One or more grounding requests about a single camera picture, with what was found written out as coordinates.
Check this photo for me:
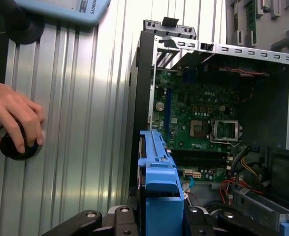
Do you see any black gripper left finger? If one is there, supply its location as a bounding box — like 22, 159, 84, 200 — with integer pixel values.
39, 206, 138, 236

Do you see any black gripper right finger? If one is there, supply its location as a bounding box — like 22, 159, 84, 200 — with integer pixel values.
184, 206, 281, 236

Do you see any hard disk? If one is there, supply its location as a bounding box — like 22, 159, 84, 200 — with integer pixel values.
137, 129, 186, 236

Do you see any round black tool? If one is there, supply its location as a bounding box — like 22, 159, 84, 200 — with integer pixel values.
0, 124, 40, 161

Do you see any person's hand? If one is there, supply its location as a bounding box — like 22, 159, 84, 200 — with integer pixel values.
0, 72, 46, 154

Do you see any black RAM slot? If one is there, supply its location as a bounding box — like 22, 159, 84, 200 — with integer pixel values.
173, 154, 233, 159
173, 150, 233, 155
173, 163, 233, 169
173, 159, 233, 164

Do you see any grey metal drive cage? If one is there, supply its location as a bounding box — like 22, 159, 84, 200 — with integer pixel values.
232, 188, 289, 236

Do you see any metal socket cover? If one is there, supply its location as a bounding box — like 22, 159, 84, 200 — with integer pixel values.
209, 119, 244, 143

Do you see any CPU socket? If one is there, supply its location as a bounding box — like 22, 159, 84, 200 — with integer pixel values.
189, 119, 211, 139

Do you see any blue expansion slot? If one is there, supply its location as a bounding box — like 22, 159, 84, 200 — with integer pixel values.
167, 87, 172, 146

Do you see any green motherboard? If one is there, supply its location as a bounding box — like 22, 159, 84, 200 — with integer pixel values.
150, 66, 236, 184

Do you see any black open PC case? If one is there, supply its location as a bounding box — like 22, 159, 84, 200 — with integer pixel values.
128, 17, 289, 236

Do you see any green RAM stick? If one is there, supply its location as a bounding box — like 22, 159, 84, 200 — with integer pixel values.
232, 0, 239, 29
245, 0, 257, 43

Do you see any pale blue teach pendant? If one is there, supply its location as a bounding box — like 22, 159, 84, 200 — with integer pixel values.
13, 0, 112, 27

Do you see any CPU chip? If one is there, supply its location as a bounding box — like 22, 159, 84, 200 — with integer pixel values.
260, 0, 275, 12

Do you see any blue wire white tag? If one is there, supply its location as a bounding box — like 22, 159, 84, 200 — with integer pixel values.
183, 176, 195, 195

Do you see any orange red wire bundle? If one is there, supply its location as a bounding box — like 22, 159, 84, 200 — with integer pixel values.
219, 179, 265, 205

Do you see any yellow black wire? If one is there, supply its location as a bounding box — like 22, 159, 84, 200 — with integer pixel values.
235, 147, 268, 182

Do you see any red black twisted wire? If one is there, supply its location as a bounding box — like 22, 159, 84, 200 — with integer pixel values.
200, 53, 269, 103

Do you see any metal card retainer bracket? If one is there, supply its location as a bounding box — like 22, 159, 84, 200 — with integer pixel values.
144, 16, 197, 41

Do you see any black pendant cable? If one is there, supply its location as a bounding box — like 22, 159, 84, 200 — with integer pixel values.
0, 0, 46, 45

